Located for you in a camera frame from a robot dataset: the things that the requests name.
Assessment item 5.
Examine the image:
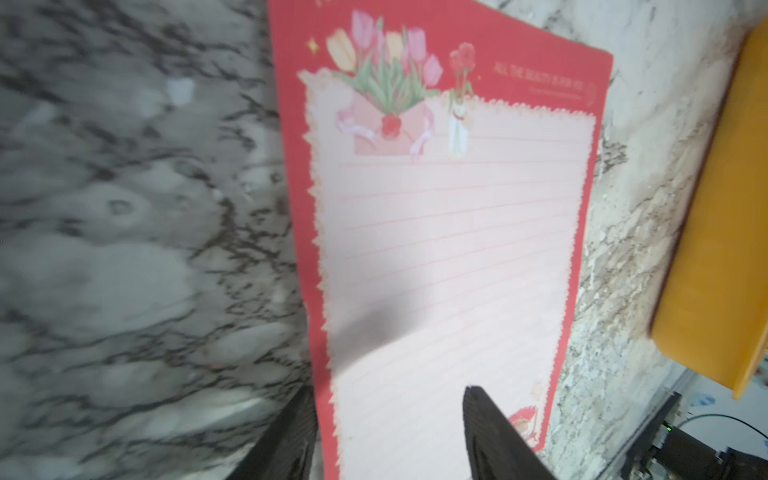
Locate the yellow storage tray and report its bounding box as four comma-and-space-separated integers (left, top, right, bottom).
650, 22, 767, 399

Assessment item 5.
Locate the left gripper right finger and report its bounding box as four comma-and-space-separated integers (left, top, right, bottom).
462, 386, 555, 480

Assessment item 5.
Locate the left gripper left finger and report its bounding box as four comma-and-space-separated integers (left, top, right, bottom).
226, 386, 318, 480

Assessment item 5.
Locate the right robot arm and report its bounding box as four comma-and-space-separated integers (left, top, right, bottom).
619, 392, 767, 480

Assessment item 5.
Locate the red pink stationery paper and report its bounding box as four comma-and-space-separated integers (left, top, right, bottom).
268, 1, 613, 479

